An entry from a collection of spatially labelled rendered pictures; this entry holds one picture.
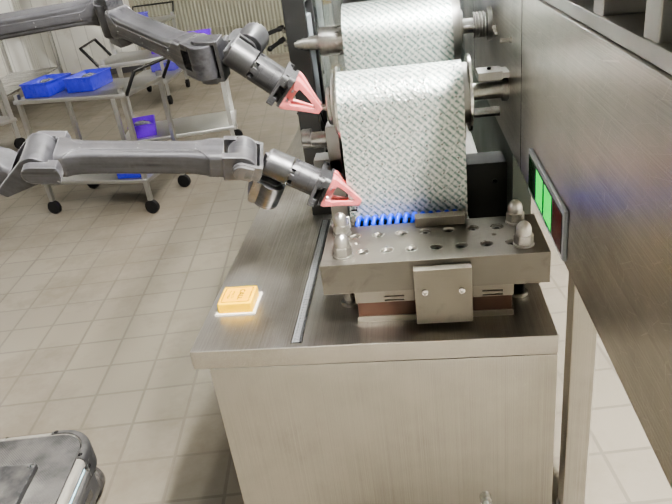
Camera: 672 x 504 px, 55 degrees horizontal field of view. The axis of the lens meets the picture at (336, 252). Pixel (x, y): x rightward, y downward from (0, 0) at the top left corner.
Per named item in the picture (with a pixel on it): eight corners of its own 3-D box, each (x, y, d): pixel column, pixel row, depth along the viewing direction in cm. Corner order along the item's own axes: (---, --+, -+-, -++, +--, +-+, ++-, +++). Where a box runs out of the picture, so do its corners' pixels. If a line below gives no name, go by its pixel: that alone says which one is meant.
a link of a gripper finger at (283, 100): (310, 129, 125) (269, 102, 123) (313, 117, 131) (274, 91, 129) (329, 100, 122) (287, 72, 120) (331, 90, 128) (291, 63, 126)
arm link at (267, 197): (234, 165, 121) (236, 135, 127) (221, 206, 129) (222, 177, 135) (295, 178, 125) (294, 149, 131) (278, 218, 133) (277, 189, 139)
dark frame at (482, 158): (357, 244, 150) (348, 163, 141) (502, 234, 146) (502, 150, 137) (355, 259, 144) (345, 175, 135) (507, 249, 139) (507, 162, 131)
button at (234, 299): (227, 296, 136) (224, 286, 135) (259, 294, 135) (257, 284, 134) (218, 314, 130) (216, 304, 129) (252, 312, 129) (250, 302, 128)
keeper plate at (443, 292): (416, 318, 118) (412, 265, 113) (472, 315, 117) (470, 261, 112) (417, 325, 116) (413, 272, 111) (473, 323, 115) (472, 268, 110)
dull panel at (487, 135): (446, 56, 333) (444, 7, 322) (453, 56, 332) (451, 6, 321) (512, 260, 135) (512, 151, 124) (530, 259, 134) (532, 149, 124)
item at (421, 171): (351, 224, 133) (341, 138, 125) (467, 216, 130) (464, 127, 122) (351, 225, 133) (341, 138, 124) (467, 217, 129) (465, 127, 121)
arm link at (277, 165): (262, 156, 124) (270, 140, 128) (253, 182, 129) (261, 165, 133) (295, 171, 125) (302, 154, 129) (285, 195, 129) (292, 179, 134)
